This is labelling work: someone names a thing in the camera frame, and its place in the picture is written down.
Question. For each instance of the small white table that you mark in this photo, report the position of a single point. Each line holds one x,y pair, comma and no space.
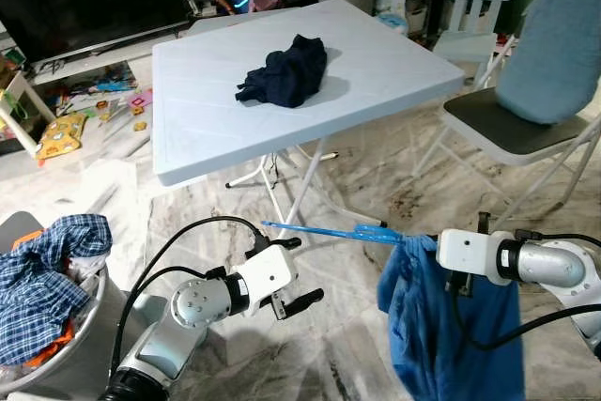
23,115

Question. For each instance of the orange garment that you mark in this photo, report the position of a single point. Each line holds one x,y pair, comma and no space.
52,349

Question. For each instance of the grey laundry basket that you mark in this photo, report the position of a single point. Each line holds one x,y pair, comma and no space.
80,326

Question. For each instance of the blue chair cushion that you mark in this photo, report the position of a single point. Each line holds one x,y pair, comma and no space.
554,44

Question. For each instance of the grey folding chair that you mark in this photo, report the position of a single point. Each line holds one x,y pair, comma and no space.
488,124

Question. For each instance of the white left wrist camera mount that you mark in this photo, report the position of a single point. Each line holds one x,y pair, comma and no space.
268,274

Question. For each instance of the navy blue garment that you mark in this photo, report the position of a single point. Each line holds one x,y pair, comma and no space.
286,72

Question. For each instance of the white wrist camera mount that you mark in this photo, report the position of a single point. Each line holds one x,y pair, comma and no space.
268,274
470,251

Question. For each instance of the toilet paper pack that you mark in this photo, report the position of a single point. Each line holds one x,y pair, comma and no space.
392,7

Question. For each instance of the blue plaid shirt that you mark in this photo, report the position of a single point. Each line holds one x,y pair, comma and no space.
47,269

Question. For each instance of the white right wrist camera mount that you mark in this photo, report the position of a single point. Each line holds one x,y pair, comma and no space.
470,251

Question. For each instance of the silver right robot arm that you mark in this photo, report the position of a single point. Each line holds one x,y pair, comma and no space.
554,265

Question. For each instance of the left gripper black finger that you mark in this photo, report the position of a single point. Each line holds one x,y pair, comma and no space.
286,244
305,301

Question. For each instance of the white television stand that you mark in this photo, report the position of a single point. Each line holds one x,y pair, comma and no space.
94,65

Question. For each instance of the white folding table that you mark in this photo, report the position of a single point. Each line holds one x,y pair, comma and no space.
376,63

